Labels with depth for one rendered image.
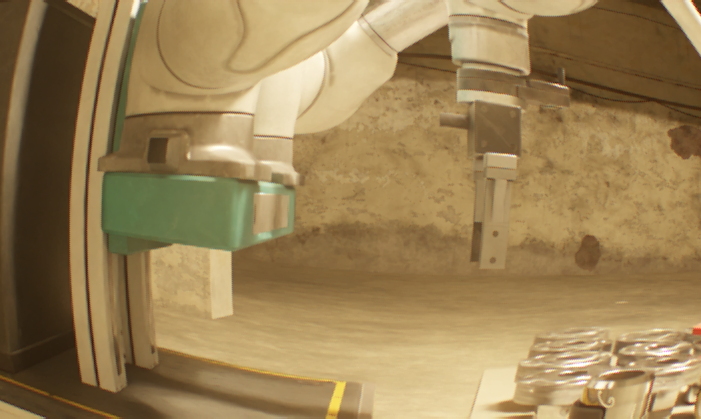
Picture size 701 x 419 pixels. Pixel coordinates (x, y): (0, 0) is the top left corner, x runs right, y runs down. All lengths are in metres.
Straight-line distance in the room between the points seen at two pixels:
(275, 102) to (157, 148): 0.51
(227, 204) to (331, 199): 9.37
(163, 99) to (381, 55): 0.70
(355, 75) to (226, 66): 0.81
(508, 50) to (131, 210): 0.42
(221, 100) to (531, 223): 9.19
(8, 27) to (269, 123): 0.59
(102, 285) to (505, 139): 0.46
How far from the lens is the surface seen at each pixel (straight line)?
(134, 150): 1.01
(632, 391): 1.12
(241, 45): 0.81
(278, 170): 1.45
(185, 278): 5.09
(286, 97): 1.49
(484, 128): 1.09
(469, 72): 1.13
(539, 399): 1.97
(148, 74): 1.01
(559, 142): 10.17
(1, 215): 1.13
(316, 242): 10.36
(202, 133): 1.00
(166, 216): 0.98
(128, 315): 1.44
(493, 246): 1.08
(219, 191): 0.97
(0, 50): 1.15
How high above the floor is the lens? 0.58
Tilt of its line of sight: level
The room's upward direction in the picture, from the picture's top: 4 degrees clockwise
